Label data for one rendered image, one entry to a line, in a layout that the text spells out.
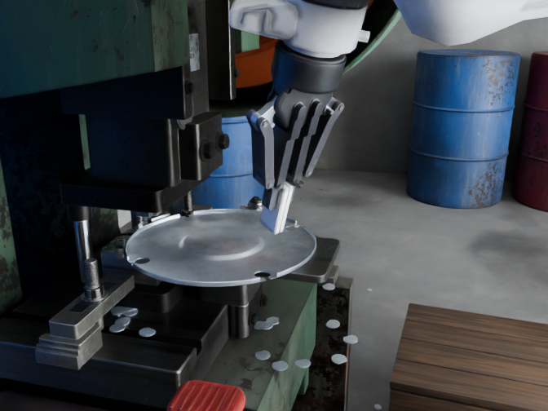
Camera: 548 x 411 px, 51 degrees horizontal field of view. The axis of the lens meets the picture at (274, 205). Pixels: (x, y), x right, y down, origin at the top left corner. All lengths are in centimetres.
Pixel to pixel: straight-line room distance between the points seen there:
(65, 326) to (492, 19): 58
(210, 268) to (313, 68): 35
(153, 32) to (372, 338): 167
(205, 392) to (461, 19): 42
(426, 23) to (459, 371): 103
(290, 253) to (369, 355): 124
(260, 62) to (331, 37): 59
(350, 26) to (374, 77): 354
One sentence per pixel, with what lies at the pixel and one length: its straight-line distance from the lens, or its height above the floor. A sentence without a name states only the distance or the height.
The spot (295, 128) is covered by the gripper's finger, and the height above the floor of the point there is 100.
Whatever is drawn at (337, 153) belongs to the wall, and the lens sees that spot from 424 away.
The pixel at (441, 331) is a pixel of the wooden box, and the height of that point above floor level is 35.
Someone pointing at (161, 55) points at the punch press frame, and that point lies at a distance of 66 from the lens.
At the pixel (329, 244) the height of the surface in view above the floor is 78.
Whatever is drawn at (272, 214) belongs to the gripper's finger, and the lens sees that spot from 70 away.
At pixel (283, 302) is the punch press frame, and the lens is 100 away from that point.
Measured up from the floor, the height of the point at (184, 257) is 78.
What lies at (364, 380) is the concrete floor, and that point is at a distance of 194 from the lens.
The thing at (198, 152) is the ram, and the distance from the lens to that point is 81.
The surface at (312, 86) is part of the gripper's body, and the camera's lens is 59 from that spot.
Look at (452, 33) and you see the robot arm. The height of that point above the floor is 111.
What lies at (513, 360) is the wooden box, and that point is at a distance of 149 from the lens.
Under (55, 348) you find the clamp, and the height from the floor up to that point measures 73.
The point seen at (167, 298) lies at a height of 73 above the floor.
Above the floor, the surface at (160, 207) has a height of 87.
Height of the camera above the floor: 112
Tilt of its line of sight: 19 degrees down
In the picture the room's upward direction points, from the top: straight up
